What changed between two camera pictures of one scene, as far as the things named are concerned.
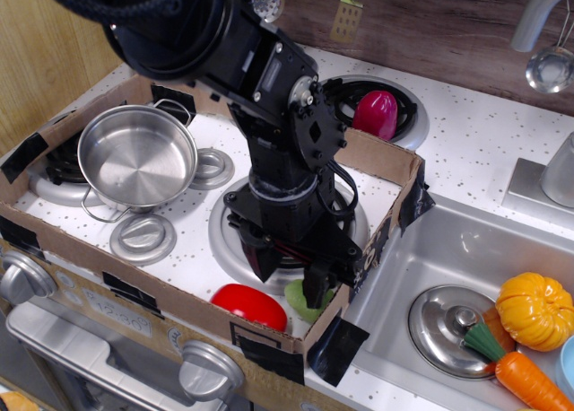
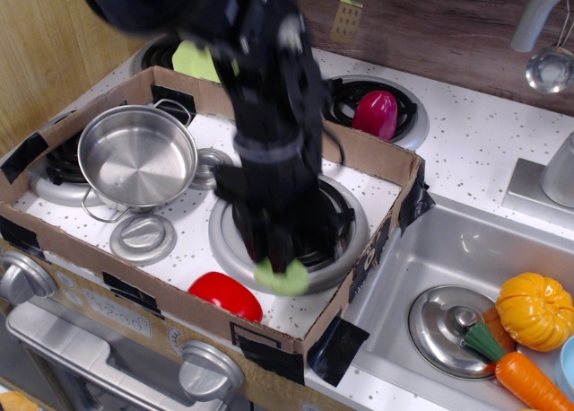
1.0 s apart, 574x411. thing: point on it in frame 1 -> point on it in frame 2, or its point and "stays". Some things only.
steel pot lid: (438, 325) stays
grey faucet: (543, 191) stays
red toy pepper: (253, 304) -> (227, 292)
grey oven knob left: (22, 277) stays
